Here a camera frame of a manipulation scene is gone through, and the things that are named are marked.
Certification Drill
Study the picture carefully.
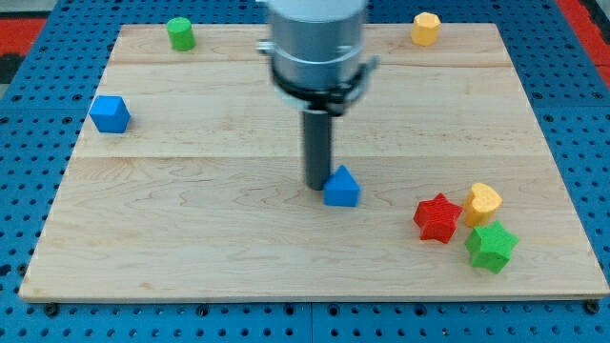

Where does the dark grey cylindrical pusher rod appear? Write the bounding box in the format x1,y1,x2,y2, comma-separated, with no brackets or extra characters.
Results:
302,110,333,191

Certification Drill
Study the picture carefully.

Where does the yellow heart block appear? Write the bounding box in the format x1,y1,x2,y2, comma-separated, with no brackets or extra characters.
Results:
464,183,503,228

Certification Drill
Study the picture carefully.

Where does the yellow hexagon block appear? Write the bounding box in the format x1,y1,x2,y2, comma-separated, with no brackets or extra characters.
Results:
411,12,441,47

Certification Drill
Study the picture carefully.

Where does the blue cube block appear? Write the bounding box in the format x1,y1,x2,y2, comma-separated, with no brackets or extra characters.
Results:
89,95,131,133

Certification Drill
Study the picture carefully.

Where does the blue triangle block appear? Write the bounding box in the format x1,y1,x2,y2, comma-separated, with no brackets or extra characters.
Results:
323,165,361,207

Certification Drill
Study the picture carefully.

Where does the green cylinder block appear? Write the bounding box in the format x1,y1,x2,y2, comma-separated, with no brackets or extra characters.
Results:
166,17,196,51

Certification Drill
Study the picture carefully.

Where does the green star block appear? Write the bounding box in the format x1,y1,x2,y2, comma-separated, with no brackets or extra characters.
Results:
465,220,519,274

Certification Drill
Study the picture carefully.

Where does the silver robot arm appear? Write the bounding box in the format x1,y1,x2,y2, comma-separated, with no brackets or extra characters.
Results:
257,0,378,191

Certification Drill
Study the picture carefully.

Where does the red star block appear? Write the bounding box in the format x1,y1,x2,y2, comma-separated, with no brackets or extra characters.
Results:
414,193,463,244

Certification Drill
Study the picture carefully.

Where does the light wooden board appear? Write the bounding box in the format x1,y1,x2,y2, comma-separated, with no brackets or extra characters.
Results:
19,24,609,303

